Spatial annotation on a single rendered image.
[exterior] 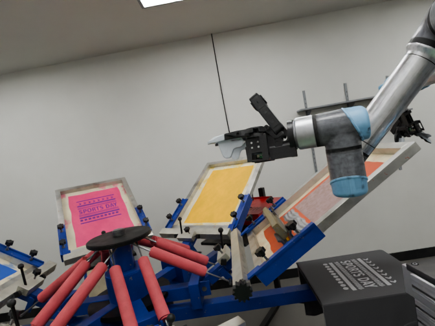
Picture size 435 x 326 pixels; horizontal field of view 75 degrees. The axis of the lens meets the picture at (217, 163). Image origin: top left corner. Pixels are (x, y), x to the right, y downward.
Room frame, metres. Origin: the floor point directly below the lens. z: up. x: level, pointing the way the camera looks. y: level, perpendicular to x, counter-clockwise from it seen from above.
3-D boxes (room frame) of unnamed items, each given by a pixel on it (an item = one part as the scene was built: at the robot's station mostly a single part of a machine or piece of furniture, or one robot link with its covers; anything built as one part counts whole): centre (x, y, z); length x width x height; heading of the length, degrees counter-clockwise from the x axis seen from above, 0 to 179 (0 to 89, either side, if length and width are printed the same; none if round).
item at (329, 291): (1.36, -0.57, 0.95); 0.48 x 0.44 x 0.01; 88
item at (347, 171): (0.65, -0.29, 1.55); 0.11 x 0.08 x 0.11; 158
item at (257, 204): (2.60, -0.22, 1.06); 0.61 x 0.46 x 0.12; 148
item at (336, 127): (0.63, -0.28, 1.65); 0.11 x 0.08 x 0.09; 69
